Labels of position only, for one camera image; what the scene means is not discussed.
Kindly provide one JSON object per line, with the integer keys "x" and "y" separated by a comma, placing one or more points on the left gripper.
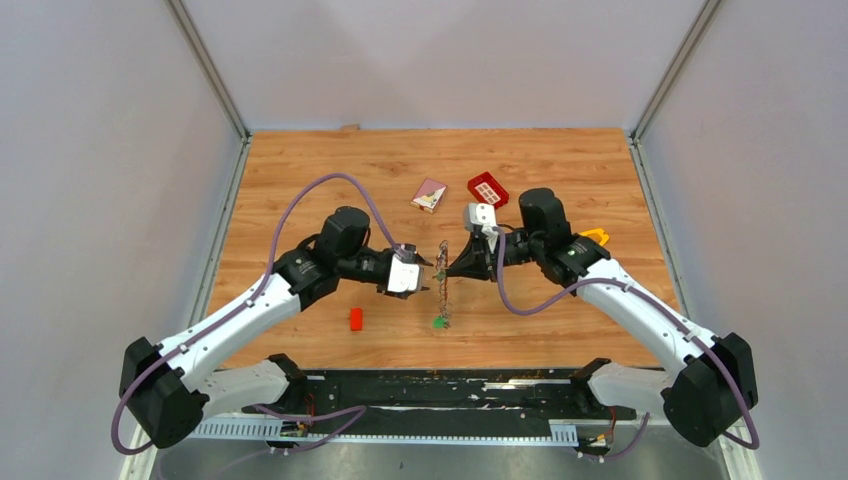
{"x": 417, "y": 259}

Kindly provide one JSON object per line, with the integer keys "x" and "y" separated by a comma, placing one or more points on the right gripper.
{"x": 477, "y": 260}

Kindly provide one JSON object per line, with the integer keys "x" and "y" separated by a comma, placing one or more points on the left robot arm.
{"x": 172, "y": 386}

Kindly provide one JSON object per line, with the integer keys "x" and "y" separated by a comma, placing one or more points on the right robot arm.
{"x": 706, "y": 385}

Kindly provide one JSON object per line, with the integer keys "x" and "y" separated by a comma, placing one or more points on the playing card box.
{"x": 429, "y": 195}

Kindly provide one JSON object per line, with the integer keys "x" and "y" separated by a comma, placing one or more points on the red toy brick block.
{"x": 486, "y": 189}

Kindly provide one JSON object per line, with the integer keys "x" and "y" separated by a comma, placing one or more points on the small red block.
{"x": 356, "y": 319}

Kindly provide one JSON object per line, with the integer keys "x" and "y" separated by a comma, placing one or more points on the yellow toy piece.
{"x": 598, "y": 235}

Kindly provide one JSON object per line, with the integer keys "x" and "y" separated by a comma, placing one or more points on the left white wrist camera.
{"x": 405, "y": 277}

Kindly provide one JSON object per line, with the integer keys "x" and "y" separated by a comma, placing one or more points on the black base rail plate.
{"x": 407, "y": 403}

